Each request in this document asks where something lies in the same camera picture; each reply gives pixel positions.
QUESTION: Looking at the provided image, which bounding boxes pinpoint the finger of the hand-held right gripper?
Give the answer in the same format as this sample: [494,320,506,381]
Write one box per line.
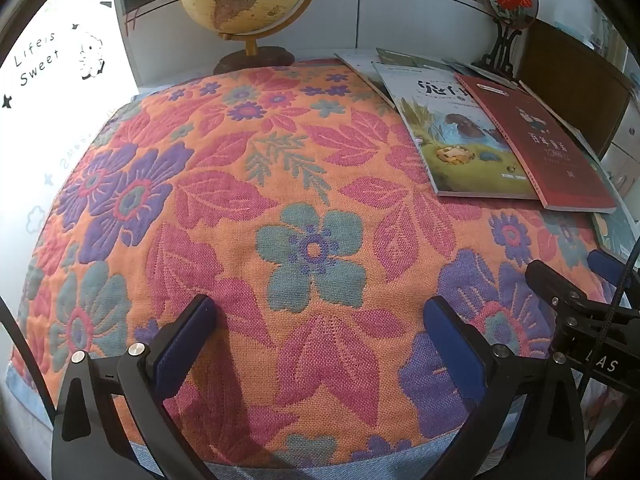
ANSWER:
[525,260,601,322]
[587,249,640,311]

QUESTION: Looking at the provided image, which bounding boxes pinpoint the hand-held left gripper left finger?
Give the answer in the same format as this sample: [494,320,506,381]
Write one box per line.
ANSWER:
[51,294,218,480]

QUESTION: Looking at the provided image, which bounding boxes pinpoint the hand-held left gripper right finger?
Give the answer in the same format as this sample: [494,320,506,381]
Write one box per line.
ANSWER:
[422,296,586,480]

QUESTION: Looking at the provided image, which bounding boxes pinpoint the red book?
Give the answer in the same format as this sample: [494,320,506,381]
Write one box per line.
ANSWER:
[454,74,618,213]

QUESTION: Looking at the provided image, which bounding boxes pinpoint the white book blue pond cover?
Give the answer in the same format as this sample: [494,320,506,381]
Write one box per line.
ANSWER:
[374,62,538,200]

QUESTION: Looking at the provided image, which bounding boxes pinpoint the white drawer cabinet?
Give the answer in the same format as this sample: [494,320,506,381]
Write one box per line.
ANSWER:
[597,67,640,196]

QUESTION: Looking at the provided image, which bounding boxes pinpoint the dark brown wooden cabinet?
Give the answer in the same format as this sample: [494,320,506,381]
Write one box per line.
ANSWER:
[517,20,633,158]

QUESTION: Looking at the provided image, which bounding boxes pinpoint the floral woven mat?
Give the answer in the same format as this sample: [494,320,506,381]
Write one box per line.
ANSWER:
[5,57,636,476]

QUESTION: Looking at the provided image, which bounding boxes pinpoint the dark green book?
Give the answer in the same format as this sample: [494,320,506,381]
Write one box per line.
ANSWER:
[376,48,451,72]

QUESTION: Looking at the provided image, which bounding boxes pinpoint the white flower cover book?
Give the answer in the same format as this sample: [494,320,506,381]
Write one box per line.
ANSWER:
[334,51,401,106]

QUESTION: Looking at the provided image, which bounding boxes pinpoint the white bookshelf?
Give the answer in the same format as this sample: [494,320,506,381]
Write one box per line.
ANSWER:
[111,0,531,88]

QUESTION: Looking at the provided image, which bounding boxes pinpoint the black cable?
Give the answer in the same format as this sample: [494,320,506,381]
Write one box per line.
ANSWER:
[577,237,640,398]
[0,296,57,428]

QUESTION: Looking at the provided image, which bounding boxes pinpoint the bear wall decal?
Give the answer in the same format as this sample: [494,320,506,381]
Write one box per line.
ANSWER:
[79,31,104,81]

